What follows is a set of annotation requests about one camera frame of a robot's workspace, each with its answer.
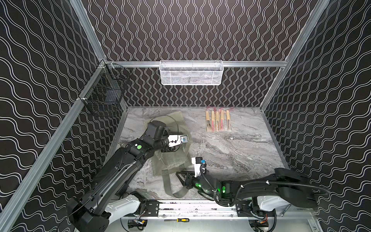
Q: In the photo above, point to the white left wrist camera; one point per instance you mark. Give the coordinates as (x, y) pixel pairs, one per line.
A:
(176, 140)

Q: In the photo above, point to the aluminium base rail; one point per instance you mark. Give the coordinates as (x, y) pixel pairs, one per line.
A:
(192, 209)

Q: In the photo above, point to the horizontal aluminium back bar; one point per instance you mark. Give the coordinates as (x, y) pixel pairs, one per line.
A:
(225, 64)

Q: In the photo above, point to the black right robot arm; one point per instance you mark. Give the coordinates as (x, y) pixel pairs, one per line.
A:
(259, 197)

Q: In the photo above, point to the black wire mesh basket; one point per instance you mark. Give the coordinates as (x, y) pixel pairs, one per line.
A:
(106, 96)

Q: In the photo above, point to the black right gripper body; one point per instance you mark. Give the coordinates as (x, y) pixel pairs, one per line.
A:
(191, 180)

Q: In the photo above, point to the white wire mesh basket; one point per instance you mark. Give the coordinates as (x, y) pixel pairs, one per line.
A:
(191, 76)

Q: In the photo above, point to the yellow handled screwdriver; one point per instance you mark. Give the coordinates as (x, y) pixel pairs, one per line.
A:
(179, 220)

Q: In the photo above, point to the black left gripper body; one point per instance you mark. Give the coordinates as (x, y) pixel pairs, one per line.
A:
(165, 145)

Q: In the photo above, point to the folding fan with pink paper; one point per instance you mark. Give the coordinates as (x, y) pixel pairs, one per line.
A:
(212, 113)

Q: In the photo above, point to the left aluminium side bar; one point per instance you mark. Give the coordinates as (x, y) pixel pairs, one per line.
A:
(19, 199)

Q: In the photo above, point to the right aluminium frame post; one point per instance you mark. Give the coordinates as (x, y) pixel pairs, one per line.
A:
(307, 29)

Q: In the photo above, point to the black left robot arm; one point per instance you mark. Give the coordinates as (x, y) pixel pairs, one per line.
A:
(95, 211)

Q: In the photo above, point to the aluminium corner frame post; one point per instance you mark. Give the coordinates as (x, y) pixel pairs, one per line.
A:
(88, 28)

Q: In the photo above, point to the olive green tote bag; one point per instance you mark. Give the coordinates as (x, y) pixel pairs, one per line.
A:
(166, 163)

